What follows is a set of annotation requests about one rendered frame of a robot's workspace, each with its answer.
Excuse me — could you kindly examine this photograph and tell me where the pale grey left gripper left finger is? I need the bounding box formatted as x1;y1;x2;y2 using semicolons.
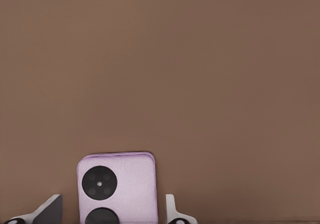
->
1;193;64;224

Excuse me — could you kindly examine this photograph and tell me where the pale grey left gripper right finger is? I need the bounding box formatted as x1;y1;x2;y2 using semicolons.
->
165;193;198;224

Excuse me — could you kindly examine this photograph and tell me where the lilac smartphone with round camera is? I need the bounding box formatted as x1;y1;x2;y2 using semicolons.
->
76;151;159;224

